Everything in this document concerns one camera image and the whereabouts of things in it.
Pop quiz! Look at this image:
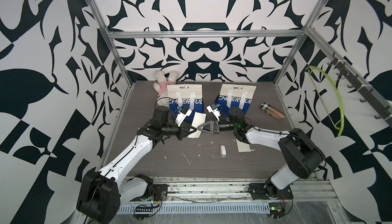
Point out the white paper receipt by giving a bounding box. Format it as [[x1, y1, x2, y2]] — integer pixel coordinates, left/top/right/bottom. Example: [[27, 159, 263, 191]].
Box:
[[236, 140, 252, 153], [187, 112, 206, 138]]

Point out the small white stapler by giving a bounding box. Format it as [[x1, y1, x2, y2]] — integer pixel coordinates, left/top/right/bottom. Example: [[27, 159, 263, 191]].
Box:
[[220, 145, 227, 158]]

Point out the blue white paper bag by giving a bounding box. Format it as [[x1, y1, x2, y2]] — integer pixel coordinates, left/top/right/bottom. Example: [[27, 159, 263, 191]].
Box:
[[215, 84, 256, 115], [167, 84, 204, 124]]

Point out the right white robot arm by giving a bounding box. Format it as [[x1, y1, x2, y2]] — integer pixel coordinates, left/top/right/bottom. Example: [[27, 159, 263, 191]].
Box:
[[198, 108, 326, 198]]

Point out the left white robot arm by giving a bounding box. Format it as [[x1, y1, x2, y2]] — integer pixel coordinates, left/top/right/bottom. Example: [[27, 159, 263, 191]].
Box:
[[76, 106, 197, 224]]

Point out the white pink plush bunny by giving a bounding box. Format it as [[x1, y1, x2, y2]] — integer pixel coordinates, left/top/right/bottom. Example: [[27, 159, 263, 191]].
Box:
[[153, 70, 179, 96]]

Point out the black connector strip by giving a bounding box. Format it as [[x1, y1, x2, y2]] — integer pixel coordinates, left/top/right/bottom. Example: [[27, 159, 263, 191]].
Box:
[[133, 205, 161, 220]]

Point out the green lit circuit board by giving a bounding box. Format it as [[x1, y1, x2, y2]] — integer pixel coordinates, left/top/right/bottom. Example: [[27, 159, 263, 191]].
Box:
[[268, 203, 286, 220]]

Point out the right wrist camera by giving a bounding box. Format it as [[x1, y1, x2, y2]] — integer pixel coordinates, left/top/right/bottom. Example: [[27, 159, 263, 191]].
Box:
[[206, 104, 221, 121]]

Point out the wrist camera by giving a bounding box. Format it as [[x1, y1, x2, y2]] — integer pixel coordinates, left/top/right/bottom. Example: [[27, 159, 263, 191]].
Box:
[[175, 105, 192, 126], [206, 104, 221, 121]]

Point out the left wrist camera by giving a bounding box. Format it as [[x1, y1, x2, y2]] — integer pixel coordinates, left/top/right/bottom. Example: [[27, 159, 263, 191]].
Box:
[[175, 105, 192, 126]]

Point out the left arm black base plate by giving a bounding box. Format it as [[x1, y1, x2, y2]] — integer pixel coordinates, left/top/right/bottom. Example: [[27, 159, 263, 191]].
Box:
[[143, 184, 168, 201]]

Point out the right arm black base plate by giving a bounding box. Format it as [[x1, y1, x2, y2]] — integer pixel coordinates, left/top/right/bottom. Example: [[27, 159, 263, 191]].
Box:
[[248, 183, 293, 200]]

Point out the slotted grey cable duct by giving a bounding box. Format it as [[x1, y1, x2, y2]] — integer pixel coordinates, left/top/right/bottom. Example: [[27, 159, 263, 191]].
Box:
[[117, 202, 270, 215]]

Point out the black wall hook rack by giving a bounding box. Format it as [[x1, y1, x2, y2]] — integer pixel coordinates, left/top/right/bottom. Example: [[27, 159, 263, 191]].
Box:
[[327, 52, 392, 127]]

